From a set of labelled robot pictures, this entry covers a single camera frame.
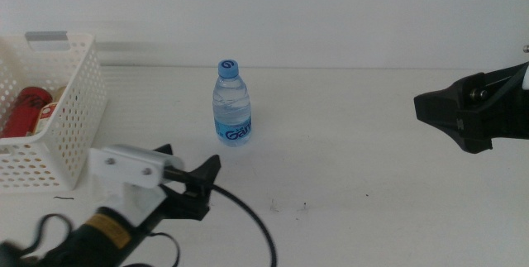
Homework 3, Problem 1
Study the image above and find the blue capped water bottle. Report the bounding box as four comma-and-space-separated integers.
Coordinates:
211, 58, 253, 148

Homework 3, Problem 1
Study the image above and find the yellow tea bottle green label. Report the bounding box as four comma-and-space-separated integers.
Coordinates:
32, 85, 68, 136

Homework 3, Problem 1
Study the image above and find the red cola can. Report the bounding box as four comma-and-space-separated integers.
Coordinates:
0, 86, 54, 140

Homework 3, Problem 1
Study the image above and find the white perforated plastic basket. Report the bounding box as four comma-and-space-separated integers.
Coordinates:
0, 31, 109, 194

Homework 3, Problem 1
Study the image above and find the thick black camera cable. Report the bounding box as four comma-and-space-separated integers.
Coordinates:
162, 164, 279, 267

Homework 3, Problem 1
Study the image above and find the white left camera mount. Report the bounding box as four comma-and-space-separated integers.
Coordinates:
88, 143, 185, 227

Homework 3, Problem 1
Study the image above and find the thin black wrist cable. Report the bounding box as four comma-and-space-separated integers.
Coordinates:
122, 231, 182, 267

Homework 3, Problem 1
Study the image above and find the grey wall trunking strip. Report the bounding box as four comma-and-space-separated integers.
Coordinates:
24, 31, 221, 68

